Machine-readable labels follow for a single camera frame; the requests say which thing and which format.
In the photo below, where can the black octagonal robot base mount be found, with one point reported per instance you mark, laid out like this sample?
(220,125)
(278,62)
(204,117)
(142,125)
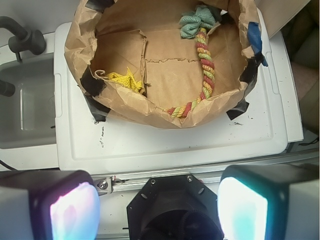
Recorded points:
(177,207)

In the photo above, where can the white plastic lid board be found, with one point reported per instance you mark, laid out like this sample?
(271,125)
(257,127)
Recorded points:
(113,146)

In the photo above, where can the yellow knitted cloth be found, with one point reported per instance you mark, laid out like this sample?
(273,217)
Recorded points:
(128,80)

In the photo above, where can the grey faucet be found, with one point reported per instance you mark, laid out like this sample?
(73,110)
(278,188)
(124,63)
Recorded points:
(23,39)

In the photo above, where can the blue tape strip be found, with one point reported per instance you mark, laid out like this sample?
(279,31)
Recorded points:
(254,37)

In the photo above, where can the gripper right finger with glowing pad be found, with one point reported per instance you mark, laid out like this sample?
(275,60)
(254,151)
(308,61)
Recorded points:
(270,202)

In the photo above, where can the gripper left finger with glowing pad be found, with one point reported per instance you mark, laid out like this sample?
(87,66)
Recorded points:
(48,205)

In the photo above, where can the teal knitted cloth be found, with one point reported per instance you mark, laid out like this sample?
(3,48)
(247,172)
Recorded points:
(192,21)

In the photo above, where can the brown paper bag bin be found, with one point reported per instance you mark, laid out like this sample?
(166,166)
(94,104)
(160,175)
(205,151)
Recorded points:
(186,82)

